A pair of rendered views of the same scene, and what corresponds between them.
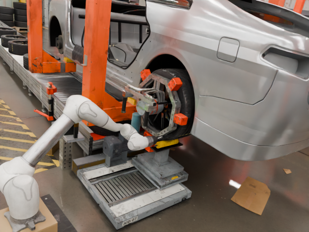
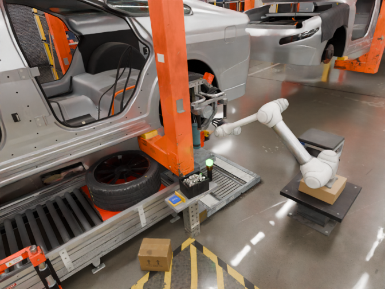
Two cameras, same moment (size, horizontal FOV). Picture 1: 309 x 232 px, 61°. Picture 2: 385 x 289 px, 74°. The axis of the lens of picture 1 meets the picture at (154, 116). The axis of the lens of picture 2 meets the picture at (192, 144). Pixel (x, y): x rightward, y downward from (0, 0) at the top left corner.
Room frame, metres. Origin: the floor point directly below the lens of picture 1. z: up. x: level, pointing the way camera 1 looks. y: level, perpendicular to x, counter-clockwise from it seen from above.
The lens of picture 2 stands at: (2.20, 2.42, 1.78)
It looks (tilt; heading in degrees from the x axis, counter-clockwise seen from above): 29 degrees down; 273
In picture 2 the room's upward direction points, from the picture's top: 4 degrees counter-clockwise
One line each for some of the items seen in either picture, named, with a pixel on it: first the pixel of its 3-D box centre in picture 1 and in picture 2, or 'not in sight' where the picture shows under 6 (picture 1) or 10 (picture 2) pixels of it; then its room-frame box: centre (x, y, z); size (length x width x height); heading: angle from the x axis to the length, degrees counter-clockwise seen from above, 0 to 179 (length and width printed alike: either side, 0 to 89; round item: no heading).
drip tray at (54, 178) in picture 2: not in sight; (64, 176); (3.91, -0.07, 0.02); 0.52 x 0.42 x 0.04; 35
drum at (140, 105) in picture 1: (150, 106); (200, 109); (2.21, 0.05, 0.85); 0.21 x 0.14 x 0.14; 131
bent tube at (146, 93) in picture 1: (155, 91); (211, 90); (2.10, 0.02, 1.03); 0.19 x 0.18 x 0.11; 131
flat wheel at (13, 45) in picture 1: (24, 47); not in sight; (6.13, 3.24, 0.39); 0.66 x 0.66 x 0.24
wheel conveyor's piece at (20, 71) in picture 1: (43, 73); not in sight; (4.93, 2.25, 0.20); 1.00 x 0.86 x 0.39; 41
